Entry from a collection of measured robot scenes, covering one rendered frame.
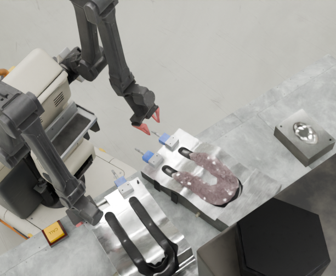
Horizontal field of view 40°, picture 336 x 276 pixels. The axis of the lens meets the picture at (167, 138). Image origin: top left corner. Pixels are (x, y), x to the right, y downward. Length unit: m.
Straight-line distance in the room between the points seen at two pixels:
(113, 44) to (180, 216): 0.74
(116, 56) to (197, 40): 1.99
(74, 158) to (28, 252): 0.44
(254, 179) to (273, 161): 0.20
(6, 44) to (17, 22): 0.24
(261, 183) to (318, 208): 1.25
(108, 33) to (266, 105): 0.92
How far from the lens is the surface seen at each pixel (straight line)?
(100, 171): 2.62
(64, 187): 1.45
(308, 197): 0.58
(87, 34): 1.59
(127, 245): 1.76
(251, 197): 1.79
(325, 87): 2.26
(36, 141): 1.31
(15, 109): 1.24
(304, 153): 1.95
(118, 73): 1.64
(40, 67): 1.65
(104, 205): 1.86
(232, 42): 3.51
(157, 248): 1.69
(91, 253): 1.87
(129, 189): 1.81
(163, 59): 3.42
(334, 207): 0.58
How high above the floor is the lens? 2.52
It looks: 57 degrees down
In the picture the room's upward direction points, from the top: 9 degrees counter-clockwise
